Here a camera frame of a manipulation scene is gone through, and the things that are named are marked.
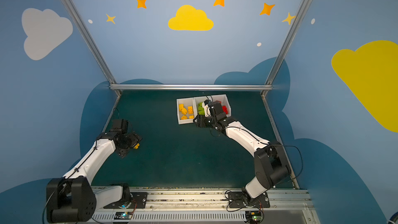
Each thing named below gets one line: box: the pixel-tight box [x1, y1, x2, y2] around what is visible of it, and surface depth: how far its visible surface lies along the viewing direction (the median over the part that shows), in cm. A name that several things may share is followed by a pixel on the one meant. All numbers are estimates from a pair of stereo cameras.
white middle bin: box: [192, 96, 209, 123], surface depth 109 cm
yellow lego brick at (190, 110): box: [187, 105, 194, 115], surface depth 110 cm
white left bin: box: [176, 97, 198, 125], surface depth 109 cm
